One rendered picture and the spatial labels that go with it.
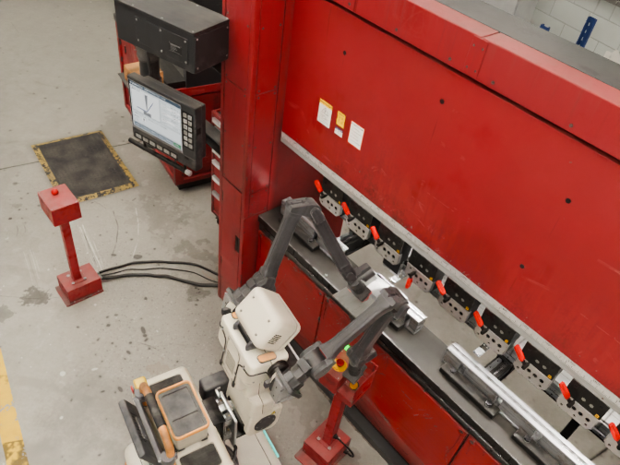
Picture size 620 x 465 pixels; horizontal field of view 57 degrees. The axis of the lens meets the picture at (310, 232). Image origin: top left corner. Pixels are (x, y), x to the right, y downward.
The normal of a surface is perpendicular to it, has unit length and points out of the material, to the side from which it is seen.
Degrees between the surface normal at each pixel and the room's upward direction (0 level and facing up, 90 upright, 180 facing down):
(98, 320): 0
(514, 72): 90
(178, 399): 0
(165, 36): 90
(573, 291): 90
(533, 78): 90
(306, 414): 0
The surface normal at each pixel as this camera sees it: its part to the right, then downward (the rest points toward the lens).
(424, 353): 0.12, -0.73
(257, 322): -0.55, -0.29
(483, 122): -0.76, 0.36
